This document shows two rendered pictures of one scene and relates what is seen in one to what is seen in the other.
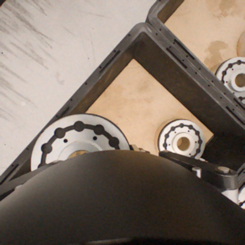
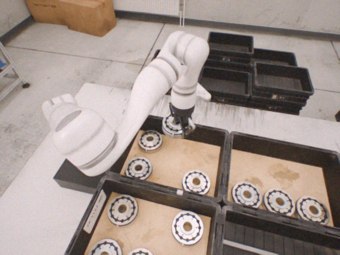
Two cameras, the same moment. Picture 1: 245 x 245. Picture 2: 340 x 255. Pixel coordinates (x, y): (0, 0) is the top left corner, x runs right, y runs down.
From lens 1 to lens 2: 0.68 m
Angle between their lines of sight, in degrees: 44
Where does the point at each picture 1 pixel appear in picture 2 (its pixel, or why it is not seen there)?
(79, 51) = not seen: hidden behind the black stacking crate
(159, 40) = (226, 138)
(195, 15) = (260, 163)
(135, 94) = (205, 155)
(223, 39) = (263, 182)
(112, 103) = (195, 147)
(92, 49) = not seen: hidden behind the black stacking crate
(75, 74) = not seen: hidden behind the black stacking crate
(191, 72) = (224, 153)
